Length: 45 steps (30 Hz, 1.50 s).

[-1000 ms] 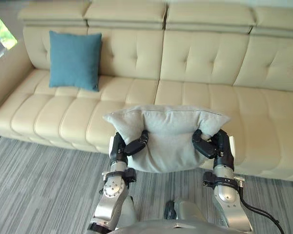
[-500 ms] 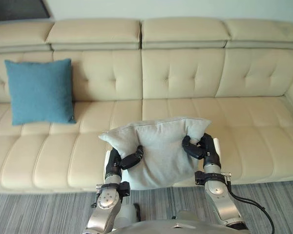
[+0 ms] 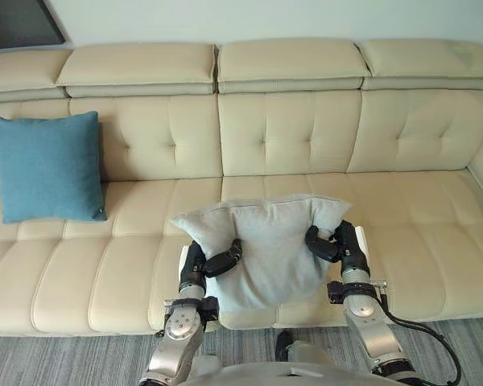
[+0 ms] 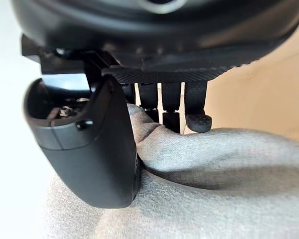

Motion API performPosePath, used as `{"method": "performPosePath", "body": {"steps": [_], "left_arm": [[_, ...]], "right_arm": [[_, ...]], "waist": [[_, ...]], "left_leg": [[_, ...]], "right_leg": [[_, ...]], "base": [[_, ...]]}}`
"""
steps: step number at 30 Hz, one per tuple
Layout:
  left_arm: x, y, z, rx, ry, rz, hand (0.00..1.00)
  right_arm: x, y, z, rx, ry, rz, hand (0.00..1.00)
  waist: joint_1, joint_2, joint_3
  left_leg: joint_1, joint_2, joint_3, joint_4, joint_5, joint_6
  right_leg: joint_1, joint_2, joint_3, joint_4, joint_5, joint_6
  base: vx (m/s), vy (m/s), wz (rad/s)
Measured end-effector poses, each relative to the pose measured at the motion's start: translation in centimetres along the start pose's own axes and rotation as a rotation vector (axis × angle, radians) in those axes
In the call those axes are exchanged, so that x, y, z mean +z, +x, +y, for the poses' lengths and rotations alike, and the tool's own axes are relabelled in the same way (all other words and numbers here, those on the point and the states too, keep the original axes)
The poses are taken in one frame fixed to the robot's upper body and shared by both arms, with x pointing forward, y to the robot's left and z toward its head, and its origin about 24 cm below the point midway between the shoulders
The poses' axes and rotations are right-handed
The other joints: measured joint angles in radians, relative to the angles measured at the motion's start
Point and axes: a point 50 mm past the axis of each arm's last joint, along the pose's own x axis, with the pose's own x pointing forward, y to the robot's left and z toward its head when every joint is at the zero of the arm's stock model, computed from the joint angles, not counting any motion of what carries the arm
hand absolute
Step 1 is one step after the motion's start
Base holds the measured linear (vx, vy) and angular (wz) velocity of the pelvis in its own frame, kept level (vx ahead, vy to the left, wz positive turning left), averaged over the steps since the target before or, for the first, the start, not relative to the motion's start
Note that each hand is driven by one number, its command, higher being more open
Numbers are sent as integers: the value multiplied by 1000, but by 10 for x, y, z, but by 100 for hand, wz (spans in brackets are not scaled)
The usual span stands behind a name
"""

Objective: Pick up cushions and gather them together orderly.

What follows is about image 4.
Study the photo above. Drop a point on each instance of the grey fabric cushion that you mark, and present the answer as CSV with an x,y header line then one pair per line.
x,y
201,179

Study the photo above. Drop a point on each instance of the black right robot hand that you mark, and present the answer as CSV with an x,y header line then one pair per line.
x,y
94,154

